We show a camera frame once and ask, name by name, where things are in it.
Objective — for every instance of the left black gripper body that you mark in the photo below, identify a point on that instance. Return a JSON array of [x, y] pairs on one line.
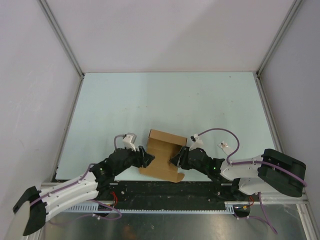
[[133, 159]]

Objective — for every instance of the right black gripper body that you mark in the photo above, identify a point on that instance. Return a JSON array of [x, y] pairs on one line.
[[186, 164]]

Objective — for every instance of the brown cardboard box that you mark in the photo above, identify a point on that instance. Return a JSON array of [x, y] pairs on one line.
[[163, 146]]

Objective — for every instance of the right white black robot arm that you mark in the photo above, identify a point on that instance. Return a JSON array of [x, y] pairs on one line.
[[266, 173]]

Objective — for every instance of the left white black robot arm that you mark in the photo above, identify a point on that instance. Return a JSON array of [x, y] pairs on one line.
[[47, 203]]

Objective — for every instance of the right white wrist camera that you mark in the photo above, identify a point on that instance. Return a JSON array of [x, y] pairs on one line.
[[196, 142]]

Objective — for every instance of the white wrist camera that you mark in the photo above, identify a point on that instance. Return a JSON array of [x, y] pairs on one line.
[[196, 142], [129, 141]]

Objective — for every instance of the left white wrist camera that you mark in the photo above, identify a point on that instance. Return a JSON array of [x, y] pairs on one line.
[[129, 141]]

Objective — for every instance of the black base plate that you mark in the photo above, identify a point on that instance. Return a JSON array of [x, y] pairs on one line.
[[122, 190]]

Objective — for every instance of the grey slotted cable duct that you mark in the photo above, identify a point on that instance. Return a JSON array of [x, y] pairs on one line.
[[92, 207]]

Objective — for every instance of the aluminium rail beam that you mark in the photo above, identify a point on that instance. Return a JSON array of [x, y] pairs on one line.
[[273, 197]]

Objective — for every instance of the left aluminium frame post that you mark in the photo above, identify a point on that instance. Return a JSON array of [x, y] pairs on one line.
[[48, 13]]

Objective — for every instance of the aluminium frame post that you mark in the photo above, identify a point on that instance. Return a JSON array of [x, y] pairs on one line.
[[48, 13], [280, 34]]

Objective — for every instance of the right aluminium frame post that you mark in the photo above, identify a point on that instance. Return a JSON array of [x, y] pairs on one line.
[[280, 34]]

